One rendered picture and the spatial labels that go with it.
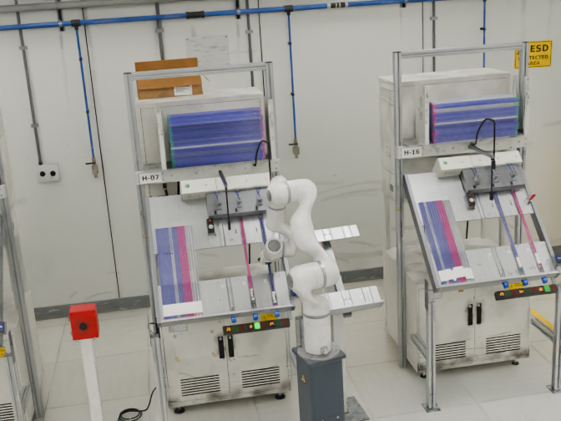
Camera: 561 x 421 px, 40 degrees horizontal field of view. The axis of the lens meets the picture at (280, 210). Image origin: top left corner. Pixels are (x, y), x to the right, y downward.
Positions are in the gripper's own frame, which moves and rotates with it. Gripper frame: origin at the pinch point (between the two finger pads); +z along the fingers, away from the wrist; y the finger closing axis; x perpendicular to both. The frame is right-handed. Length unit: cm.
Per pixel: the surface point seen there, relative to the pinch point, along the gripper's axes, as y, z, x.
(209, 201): 26.3, 0.9, -35.6
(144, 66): 53, 10, -123
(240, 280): 16.0, -0.5, 8.6
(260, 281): 5.8, -0.9, 10.8
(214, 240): 26.1, 3.5, -14.6
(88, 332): 95, 10, 24
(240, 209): 11.1, -0.1, -29.4
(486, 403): -114, 34, 87
